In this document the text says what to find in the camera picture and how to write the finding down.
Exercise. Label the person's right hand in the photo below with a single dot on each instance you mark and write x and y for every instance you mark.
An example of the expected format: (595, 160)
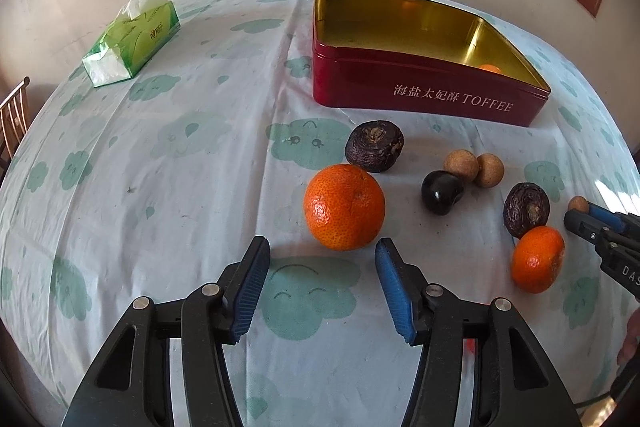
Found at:
(632, 339)

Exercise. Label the red metal tin box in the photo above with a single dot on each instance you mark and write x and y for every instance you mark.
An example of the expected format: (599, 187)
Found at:
(425, 89)

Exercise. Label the small brown longan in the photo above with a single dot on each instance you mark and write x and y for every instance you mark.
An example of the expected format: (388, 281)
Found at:
(578, 204)
(459, 164)
(491, 170)

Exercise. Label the small orange mandarin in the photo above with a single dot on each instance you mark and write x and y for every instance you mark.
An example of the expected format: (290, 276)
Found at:
(537, 259)
(489, 68)

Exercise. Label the large orange mandarin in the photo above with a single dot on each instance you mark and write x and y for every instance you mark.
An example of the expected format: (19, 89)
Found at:
(345, 207)

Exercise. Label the light wooden chair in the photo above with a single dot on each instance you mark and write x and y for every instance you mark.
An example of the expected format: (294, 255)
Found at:
(12, 112)

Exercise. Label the cloud print tablecloth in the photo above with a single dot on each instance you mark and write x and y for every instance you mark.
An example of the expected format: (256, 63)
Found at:
(150, 207)

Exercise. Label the dark wrinkled passion fruit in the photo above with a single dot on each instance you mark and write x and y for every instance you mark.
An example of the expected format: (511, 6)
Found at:
(526, 209)
(375, 146)

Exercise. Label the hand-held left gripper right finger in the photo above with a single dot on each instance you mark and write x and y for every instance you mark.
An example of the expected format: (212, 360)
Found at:
(395, 297)

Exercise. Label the dark red plum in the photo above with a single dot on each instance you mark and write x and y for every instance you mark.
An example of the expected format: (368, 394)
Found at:
(440, 197)

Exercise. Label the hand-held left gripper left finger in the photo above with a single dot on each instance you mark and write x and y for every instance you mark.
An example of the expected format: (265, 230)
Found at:
(250, 297)

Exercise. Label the green tissue pack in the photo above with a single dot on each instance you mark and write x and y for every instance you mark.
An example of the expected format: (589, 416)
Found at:
(135, 37)

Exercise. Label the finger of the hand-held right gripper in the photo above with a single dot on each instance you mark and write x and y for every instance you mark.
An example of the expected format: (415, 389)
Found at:
(602, 211)
(582, 223)

